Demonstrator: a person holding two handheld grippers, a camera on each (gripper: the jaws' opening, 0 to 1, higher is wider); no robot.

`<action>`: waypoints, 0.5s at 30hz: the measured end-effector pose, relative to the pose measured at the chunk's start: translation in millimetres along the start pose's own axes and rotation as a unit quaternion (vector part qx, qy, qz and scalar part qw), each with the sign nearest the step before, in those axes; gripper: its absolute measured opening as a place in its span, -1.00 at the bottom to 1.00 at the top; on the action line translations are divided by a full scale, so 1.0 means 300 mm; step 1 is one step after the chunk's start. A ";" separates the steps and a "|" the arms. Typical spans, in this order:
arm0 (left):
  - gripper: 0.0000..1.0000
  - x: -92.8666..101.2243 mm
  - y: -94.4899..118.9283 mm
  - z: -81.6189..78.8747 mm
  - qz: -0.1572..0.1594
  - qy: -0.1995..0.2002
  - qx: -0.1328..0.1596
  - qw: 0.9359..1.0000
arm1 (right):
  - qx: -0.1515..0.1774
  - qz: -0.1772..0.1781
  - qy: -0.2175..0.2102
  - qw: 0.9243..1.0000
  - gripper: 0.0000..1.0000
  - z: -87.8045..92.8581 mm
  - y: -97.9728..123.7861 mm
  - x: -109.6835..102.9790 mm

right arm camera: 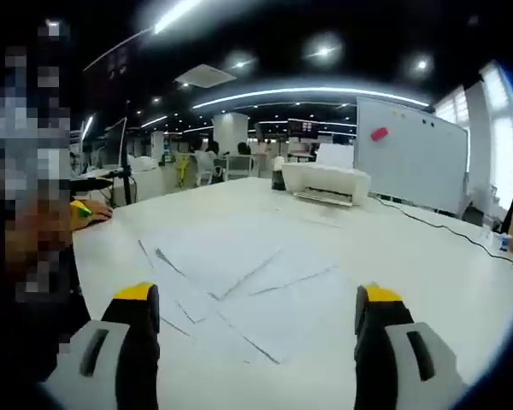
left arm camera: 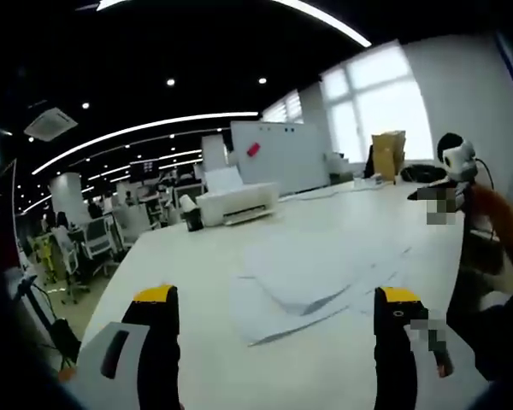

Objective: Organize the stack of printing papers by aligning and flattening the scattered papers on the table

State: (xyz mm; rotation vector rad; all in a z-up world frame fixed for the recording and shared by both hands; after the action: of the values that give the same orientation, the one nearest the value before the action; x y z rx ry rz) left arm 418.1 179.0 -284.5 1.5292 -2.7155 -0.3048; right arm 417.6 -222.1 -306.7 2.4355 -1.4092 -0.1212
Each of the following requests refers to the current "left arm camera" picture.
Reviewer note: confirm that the white printer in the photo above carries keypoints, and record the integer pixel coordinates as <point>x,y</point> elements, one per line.
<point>239,205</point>

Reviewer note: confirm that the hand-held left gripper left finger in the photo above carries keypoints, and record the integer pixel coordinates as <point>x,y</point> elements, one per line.
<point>158,341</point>

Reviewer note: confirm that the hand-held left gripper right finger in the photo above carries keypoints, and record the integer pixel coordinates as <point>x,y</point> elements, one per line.
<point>389,363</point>

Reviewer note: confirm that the black tripod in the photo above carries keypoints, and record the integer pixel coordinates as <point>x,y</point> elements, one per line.
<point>66,341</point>

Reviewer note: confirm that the black bag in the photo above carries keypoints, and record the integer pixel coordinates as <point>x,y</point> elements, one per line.
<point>421,173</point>

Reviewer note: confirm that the white pillar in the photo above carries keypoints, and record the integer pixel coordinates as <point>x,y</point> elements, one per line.
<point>64,196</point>

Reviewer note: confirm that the cardboard box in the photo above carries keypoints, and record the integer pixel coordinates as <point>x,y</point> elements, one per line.
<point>387,156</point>

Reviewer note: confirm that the red whiteboard eraser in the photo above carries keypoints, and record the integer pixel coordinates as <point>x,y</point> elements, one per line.
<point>254,149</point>

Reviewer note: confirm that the whiteboard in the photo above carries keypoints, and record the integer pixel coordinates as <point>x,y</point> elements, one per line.
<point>290,162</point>

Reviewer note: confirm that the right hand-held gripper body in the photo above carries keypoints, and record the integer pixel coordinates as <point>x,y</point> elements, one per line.
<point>459,160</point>

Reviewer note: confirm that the white office chair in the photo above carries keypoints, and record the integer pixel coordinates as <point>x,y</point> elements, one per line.
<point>96,235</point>
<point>66,252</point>

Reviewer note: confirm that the black device with white roll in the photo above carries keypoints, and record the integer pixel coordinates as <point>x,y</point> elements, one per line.
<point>193,220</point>

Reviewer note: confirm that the window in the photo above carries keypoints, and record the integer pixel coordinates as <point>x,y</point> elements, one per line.
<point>380,107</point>

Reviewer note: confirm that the white cloth sheet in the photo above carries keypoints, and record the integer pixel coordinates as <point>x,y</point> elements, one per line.
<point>308,273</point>

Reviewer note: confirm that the ceiling air conditioner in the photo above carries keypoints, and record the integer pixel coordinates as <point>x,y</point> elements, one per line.
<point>51,124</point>

